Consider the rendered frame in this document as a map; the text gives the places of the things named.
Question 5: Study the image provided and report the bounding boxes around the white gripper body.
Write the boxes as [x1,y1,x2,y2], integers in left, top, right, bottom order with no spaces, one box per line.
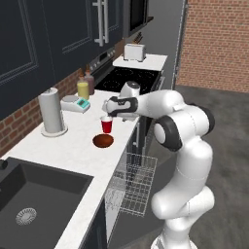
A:
[102,98,116,120]

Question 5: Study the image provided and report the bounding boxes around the red plastic cup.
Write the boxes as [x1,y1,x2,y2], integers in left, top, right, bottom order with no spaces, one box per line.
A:
[99,116,114,134]

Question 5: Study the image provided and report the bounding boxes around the brown bowl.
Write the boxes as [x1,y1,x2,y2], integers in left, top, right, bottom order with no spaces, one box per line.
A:
[91,133,115,149]

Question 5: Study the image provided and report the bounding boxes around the dark blue cupboard door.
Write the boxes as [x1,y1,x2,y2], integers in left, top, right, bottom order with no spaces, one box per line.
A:
[89,0,125,56]
[41,0,99,84]
[0,0,56,122]

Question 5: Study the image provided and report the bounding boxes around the dark lower cupboard door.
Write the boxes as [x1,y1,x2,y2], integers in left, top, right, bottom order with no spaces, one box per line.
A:
[79,198,108,249]

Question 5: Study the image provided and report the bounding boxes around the dark dishwasher door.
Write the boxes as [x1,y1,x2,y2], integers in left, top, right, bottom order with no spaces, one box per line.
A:
[108,194,166,249]

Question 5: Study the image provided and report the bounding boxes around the yellow squeeze bottle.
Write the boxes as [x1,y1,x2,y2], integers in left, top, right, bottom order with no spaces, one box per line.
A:
[76,75,90,101]

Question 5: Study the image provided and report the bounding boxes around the dark red sauce bottle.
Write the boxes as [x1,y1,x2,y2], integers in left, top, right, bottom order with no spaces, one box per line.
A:
[84,65,95,96]

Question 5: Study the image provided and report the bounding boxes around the white kitchen scale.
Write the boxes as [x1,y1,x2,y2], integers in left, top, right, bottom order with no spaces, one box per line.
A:
[60,94,91,115]

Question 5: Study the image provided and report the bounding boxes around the black stove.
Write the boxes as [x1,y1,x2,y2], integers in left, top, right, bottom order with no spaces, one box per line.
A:
[89,48,166,95]

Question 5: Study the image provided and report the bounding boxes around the white paper towel roll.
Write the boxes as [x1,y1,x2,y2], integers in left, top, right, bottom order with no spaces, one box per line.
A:
[37,87,69,138]

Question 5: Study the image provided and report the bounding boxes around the white toaster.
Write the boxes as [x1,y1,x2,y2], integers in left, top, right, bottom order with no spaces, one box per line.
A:
[123,43,147,63]

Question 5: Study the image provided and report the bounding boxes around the knife block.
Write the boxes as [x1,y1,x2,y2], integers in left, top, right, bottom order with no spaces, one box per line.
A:
[132,31,144,45]

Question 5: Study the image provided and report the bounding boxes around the grey fridge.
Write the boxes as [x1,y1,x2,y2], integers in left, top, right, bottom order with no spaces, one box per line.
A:
[145,0,190,91]

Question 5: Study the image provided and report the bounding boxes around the microwave oven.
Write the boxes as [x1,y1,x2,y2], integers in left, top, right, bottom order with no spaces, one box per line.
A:
[123,0,156,38]

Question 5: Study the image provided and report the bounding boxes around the dark sink basin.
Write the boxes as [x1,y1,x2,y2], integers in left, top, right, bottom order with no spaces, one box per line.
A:
[0,157,95,249]

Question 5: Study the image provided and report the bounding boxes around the wire dishwasher rack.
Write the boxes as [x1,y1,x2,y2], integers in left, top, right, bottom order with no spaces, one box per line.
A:
[105,152,159,218]

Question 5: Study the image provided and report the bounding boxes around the silver cupboard handle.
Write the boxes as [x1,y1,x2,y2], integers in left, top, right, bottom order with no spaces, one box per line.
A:
[102,0,110,45]
[91,0,105,48]

